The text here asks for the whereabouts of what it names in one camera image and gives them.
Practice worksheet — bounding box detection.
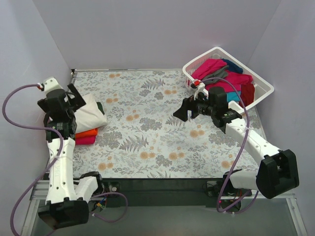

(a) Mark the white green raglan t-shirt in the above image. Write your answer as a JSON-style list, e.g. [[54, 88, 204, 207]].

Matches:
[[49, 93, 108, 133]]

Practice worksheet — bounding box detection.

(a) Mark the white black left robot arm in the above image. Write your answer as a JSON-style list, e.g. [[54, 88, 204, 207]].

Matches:
[[38, 78, 105, 230]]

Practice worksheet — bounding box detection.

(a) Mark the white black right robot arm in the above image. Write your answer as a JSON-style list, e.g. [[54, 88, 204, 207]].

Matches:
[[173, 96, 299, 199]]

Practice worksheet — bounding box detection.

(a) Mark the teal shirt in basket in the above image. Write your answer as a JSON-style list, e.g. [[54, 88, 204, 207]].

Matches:
[[226, 91, 241, 103]]

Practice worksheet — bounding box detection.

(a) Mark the grey shirt in basket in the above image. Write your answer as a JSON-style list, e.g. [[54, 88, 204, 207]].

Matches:
[[202, 70, 228, 80]]

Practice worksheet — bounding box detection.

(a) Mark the magenta shirt in basket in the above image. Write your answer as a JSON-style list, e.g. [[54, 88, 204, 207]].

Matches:
[[191, 59, 227, 80], [205, 72, 253, 93]]

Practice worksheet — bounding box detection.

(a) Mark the dark red shirt in basket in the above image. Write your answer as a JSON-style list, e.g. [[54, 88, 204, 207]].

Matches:
[[241, 83, 255, 107]]

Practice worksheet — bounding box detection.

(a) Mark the navy blue shirt in basket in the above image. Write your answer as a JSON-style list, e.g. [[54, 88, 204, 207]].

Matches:
[[221, 59, 243, 74]]

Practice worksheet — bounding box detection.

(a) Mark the folded orange t-shirt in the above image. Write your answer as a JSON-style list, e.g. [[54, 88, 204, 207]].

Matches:
[[75, 128, 98, 139]]

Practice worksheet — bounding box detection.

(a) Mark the folded pink t-shirt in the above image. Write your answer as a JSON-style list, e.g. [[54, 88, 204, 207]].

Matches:
[[75, 136, 96, 146]]

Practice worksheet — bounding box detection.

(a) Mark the white plastic laundry basket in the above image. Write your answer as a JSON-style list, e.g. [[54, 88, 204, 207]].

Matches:
[[182, 47, 274, 110]]

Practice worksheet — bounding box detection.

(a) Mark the floral patterned table mat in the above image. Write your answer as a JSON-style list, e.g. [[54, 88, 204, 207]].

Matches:
[[73, 70, 258, 178]]

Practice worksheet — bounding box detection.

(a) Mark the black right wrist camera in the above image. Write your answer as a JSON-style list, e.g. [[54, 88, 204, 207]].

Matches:
[[190, 80, 228, 118]]

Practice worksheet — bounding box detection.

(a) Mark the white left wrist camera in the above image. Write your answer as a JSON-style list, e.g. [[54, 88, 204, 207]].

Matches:
[[37, 77, 63, 94]]

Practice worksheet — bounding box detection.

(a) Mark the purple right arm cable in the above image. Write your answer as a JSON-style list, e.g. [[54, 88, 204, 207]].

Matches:
[[196, 77, 259, 213]]

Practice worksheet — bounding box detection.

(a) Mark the black metal base rail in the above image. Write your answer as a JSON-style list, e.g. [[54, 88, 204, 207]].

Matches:
[[97, 178, 223, 208]]

